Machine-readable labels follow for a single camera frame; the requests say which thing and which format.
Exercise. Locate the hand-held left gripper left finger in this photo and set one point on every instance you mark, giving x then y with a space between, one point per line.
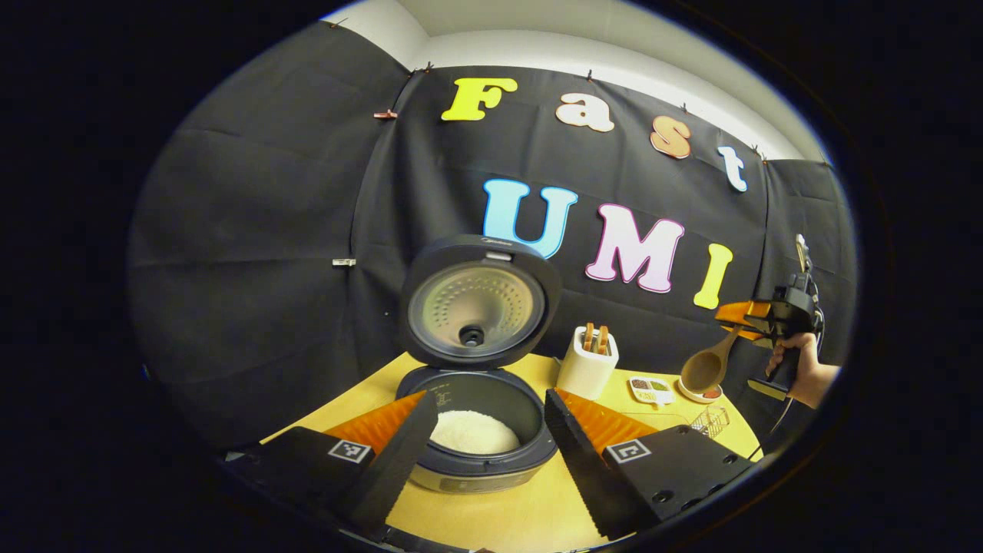
392 476

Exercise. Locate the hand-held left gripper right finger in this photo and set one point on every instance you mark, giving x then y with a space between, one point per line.
584 468

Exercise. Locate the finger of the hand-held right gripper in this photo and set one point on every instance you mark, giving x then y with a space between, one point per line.
756 334
745 312

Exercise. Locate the wooden spoon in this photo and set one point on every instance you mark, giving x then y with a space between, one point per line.
703 370

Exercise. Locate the white rice mound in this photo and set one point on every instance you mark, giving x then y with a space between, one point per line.
472 434

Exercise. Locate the black rice cooker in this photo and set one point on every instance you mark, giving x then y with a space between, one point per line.
476 307

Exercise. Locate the red meat slice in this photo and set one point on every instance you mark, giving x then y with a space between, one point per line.
714 393

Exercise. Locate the white round plate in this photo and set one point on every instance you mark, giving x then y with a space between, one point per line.
695 398

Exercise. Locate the white toaster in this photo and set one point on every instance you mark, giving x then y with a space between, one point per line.
585 376

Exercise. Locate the white divided grain dish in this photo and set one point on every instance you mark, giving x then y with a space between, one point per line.
651 389

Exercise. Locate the toasted bread slice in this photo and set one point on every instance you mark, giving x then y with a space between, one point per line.
588 338
603 340

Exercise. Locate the black backdrop cloth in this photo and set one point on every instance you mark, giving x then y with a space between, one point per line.
246 230

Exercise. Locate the red cloth clip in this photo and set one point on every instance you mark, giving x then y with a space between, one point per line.
385 114

